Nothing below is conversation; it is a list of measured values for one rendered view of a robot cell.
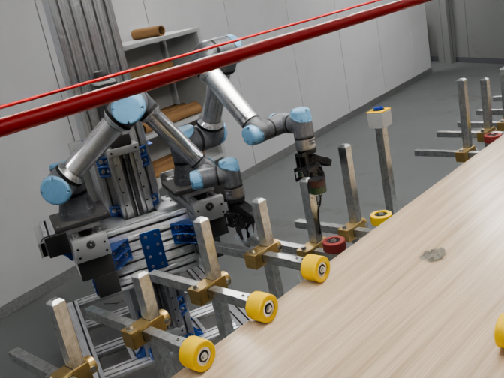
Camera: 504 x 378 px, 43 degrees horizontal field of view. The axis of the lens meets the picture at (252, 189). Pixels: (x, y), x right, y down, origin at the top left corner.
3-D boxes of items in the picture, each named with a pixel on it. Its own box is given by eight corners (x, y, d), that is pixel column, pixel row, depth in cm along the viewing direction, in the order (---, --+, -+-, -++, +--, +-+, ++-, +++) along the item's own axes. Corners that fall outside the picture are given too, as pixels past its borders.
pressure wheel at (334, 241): (322, 271, 221) (316, 241, 218) (335, 262, 227) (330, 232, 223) (340, 275, 216) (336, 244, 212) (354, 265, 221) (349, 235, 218)
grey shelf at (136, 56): (127, 247, 508) (74, 55, 462) (199, 205, 574) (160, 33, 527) (166, 253, 481) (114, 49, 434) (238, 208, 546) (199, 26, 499)
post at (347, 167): (355, 260, 252) (337, 145, 237) (360, 256, 254) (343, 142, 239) (362, 262, 249) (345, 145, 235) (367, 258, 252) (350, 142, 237)
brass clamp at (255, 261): (244, 267, 207) (241, 253, 206) (271, 250, 216) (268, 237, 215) (259, 270, 203) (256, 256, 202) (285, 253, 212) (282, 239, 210)
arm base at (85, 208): (58, 214, 263) (51, 193, 260) (94, 204, 268) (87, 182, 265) (62, 224, 250) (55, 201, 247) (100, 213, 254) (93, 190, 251)
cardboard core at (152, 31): (130, 30, 493) (156, 25, 474) (137, 28, 499) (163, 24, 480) (132, 40, 495) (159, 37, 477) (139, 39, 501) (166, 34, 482)
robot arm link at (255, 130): (182, 39, 236) (259, 135, 222) (205, 34, 243) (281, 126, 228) (174, 61, 245) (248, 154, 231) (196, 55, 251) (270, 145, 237)
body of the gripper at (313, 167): (295, 184, 237) (289, 153, 233) (309, 175, 242) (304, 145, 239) (311, 184, 231) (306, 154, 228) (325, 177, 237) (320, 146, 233)
